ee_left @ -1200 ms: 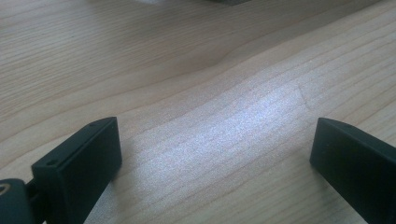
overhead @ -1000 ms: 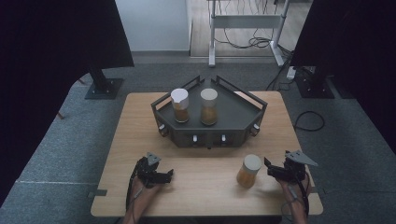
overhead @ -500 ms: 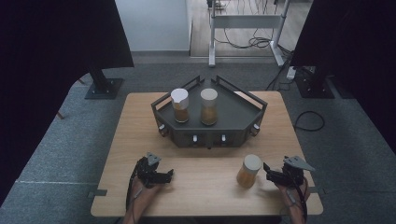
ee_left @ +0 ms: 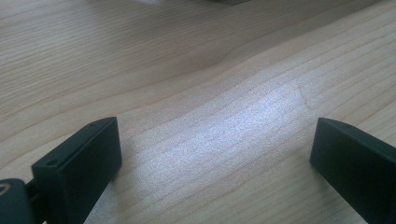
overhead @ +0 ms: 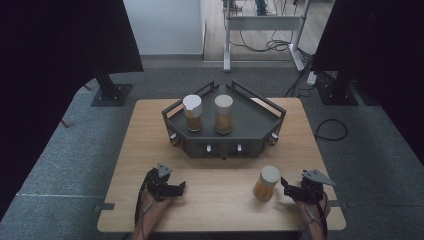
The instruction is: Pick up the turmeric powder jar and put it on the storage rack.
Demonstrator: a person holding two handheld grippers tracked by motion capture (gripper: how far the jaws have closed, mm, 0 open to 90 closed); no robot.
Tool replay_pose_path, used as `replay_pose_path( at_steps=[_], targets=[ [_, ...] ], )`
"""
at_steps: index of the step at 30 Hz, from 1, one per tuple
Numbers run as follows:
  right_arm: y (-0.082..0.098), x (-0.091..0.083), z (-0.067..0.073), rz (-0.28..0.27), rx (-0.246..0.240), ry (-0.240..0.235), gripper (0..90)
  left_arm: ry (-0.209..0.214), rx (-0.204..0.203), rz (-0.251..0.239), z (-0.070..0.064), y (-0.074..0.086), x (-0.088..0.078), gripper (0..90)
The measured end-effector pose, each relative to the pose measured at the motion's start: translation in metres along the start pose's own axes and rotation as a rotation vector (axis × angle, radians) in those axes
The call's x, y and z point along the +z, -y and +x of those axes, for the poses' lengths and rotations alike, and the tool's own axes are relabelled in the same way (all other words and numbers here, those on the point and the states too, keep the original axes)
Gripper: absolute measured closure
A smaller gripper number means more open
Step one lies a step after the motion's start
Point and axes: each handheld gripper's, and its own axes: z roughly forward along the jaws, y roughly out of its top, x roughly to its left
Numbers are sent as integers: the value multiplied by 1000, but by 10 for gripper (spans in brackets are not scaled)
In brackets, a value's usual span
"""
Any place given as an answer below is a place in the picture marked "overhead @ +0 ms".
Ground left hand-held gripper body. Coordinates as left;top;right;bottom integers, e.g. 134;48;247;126
143;162;175;203

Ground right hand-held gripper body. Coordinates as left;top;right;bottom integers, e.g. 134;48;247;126
299;169;337;204

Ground wide jar with orange contents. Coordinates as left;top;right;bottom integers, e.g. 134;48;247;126
252;165;282;202

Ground black corner shelf rack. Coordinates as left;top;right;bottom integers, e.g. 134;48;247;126
161;79;288;160

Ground jar with white spouted lid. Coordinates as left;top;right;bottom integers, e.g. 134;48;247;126
182;94;204;133

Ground slim jar with grey lid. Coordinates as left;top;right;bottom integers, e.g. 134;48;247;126
213;94;235;136

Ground person's right hand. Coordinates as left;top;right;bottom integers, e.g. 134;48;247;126
294;194;332;220

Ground person's left hand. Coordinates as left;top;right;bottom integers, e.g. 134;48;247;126
138;192;176;219

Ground dark floor tape strip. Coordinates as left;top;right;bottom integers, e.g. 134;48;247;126
93;202;116;213

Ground black metal stand base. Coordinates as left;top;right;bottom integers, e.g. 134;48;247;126
315;69;360;107
90;70;134;108

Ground white power strip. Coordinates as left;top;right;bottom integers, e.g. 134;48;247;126
306;70;319;86

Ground black curtain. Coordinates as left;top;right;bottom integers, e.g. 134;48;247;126
0;0;145;222
310;0;424;165

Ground right hand-held gripper cable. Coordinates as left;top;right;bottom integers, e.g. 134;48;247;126
314;195;330;240

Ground hand-held gripper cable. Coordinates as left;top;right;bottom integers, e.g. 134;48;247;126
133;170;158;236
314;195;330;240

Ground left hand-held gripper cable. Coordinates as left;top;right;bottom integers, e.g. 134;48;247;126
133;170;158;236

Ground looped black floor cable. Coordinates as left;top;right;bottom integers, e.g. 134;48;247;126
314;118;349;142

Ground black power strip cable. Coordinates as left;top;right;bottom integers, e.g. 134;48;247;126
284;61;313;98

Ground black cables under desk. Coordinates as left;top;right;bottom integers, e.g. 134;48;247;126
229;0;315;62

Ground white desk frame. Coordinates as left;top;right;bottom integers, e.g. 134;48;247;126
222;0;312;73

